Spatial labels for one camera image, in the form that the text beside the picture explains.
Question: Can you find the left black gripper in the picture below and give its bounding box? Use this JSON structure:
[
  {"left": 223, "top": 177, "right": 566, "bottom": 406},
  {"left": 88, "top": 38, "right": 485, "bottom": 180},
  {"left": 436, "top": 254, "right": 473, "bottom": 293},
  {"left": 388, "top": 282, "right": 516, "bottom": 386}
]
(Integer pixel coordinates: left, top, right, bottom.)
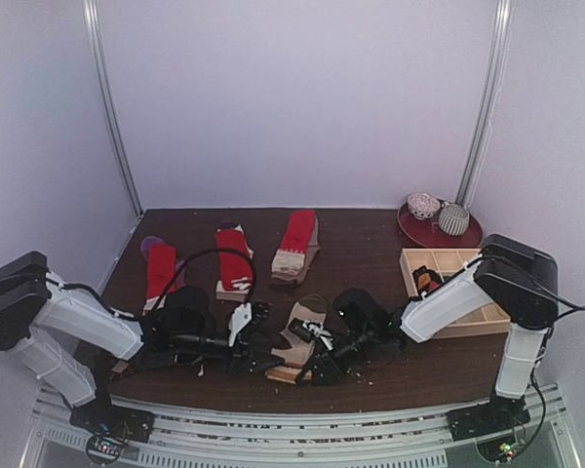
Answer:
[{"left": 174, "top": 325, "right": 285, "bottom": 377}]

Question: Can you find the beige striped maroon sock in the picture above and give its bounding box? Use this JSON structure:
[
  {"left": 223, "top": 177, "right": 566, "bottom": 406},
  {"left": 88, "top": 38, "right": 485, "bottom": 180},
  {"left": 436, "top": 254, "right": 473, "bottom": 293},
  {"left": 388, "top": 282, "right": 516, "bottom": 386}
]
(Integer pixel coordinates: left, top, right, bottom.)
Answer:
[{"left": 264, "top": 293, "right": 331, "bottom": 386}]

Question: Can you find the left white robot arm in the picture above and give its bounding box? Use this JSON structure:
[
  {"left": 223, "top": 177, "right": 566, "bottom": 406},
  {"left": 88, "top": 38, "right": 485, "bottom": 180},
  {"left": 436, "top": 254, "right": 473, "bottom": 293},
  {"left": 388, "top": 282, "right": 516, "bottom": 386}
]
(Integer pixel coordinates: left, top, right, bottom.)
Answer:
[{"left": 0, "top": 251, "right": 284, "bottom": 433}]

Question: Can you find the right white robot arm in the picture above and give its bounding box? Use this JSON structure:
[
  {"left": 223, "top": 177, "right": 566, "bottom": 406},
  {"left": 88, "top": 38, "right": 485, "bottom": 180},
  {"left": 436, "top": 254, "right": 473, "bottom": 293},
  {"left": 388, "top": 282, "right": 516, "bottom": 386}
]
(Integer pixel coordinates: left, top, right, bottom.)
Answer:
[{"left": 288, "top": 234, "right": 560, "bottom": 431}]

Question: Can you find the red sock centre left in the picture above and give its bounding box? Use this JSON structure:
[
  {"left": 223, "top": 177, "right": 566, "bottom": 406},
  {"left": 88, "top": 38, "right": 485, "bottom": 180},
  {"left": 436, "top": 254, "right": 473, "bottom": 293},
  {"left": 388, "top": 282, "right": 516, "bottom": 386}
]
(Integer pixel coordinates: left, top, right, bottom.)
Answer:
[{"left": 215, "top": 221, "right": 254, "bottom": 302}]

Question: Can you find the red beige sock centre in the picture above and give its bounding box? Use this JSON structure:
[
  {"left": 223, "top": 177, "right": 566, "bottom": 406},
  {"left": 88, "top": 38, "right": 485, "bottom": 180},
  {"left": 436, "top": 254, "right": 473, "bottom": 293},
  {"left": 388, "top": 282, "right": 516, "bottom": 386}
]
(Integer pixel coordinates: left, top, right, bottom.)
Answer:
[{"left": 269, "top": 210, "right": 320, "bottom": 291}]

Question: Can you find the red purple sock far left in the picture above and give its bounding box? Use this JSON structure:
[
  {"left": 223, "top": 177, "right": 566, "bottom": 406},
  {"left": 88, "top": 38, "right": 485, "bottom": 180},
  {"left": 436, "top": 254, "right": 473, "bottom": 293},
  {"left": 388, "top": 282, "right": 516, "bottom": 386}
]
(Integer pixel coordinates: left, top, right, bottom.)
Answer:
[{"left": 140, "top": 236, "right": 181, "bottom": 315}]

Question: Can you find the black argyle rolled sock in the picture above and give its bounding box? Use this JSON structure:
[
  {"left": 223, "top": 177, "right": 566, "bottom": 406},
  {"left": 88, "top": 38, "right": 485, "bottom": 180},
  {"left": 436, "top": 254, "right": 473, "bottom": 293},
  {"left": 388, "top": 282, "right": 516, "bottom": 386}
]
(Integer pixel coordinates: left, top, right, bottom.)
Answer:
[{"left": 412, "top": 265, "right": 444, "bottom": 295}]

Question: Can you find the red round plate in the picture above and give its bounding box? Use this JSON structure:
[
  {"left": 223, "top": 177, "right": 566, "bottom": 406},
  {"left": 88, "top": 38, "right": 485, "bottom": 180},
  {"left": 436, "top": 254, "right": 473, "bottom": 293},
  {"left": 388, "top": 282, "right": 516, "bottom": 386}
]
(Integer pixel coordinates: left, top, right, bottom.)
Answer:
[{"left": 397, "top": 203, "right": 484, "bottom": 249}]

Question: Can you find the wooden compartment box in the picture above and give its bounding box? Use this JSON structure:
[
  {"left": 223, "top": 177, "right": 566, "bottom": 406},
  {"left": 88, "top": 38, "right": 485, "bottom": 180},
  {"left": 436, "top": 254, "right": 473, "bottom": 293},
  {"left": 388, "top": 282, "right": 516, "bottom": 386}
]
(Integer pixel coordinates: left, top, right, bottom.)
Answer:
[{"left": 400, "top": 248, "right": 510, "bottom": 339}]

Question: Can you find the white patterned bowl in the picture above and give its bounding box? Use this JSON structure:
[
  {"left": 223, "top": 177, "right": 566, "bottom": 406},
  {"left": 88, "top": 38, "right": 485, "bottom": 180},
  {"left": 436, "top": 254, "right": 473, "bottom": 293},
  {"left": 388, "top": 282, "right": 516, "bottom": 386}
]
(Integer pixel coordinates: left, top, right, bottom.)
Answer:
[{"left": 407, "top": 192, "right": 442, "bottom": 220}]

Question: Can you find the grey striped cup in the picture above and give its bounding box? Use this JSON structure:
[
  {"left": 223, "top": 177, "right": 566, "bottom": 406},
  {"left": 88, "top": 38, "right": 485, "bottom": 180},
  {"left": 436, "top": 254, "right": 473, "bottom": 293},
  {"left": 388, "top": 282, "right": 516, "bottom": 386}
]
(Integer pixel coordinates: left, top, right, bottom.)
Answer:
[{"left": 438, "top": 203, "right": 470, "bottom": 237}]

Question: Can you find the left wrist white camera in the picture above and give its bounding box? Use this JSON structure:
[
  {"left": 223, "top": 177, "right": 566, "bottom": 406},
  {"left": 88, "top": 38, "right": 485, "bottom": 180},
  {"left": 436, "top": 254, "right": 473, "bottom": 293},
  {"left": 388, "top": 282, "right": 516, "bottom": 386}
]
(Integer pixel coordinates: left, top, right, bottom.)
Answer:
[{"left": 228, "top": 302, "right": 253, "bottom": 347}]

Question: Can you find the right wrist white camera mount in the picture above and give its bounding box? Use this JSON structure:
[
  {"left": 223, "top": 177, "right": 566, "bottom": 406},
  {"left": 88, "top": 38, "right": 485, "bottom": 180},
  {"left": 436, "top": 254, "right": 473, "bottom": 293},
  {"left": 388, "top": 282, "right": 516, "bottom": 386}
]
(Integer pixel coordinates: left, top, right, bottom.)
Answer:
[{"left": 288, "top": 319, "right": 334, "bottom": 351}]

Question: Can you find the left black cable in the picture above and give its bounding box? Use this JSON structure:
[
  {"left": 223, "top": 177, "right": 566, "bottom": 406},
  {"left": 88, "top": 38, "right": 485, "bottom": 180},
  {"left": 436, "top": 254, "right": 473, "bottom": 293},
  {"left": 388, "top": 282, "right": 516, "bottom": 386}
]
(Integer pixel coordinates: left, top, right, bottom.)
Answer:
[{"left": 153, "top": 247, "right": 258, "bottom": 313}]

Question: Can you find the black cable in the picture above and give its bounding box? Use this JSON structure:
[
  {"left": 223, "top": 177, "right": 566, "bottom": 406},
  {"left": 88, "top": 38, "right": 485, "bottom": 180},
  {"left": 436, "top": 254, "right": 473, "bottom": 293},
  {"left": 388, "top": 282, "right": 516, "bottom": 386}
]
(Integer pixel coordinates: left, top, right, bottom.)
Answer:
[
  {"left": 153, "top": 247, "right": 258, "bottom": 313},
  {"left": 516, "top": 253, "right": 585, "bottom": 459}
]

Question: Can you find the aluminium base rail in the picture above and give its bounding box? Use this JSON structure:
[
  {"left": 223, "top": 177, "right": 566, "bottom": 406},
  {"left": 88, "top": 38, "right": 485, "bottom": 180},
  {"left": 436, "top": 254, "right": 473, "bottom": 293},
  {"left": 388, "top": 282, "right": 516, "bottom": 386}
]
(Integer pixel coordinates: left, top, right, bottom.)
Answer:
[{"left": 16, "top": 384, "right": 585, "bottom": 467}]

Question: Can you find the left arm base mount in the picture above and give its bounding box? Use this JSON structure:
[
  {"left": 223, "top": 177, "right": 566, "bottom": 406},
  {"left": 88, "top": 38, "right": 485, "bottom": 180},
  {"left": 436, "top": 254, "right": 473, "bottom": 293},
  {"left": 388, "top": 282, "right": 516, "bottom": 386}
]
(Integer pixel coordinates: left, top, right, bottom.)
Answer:
[{"left": 67, "top": 399, "right": 155, "bottom": 467}]

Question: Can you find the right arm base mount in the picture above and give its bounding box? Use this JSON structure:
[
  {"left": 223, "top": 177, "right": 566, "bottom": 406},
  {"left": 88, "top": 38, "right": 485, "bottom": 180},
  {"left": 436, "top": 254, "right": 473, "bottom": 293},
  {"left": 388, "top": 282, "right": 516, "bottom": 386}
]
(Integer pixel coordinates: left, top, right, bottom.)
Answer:
[{"left": 447, "top": 393, "right": 530, "bottom": 464}]

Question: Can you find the right black cable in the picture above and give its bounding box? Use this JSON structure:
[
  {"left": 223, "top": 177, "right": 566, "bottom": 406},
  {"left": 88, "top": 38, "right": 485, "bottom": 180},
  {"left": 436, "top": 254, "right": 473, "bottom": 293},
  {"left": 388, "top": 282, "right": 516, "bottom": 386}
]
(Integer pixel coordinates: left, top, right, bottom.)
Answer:
[{"left": 516, "top": 253, "right": 585, "bottom": 459}]

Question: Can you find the right aluminium corner post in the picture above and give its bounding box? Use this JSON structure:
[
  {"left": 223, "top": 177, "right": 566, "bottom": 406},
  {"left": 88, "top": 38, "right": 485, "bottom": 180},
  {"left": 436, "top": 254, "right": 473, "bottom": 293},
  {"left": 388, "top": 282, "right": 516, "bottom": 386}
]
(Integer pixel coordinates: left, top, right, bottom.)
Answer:
[{"left": 455, "top": 0, "right": 513, "bottom": 210}]

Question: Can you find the aluminium corner post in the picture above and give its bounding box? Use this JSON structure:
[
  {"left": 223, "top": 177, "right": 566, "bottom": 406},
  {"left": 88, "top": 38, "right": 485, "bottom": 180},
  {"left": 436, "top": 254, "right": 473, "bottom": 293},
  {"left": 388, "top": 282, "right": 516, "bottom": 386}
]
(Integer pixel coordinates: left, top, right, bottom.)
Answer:
[
  {"left": 82, "top": 0, "right": 144, "bottom": 218},
  {"left": 455, "top": 0, "right": 513, "bottom": 210}
]

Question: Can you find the left aluminium corner post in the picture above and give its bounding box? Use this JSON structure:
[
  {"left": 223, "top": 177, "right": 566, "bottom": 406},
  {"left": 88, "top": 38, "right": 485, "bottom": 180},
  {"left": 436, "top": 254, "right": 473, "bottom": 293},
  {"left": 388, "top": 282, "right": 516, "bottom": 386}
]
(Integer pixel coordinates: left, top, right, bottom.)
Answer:
[{"left": 82, "top": 0, "right": 144, "bottom": 218}]

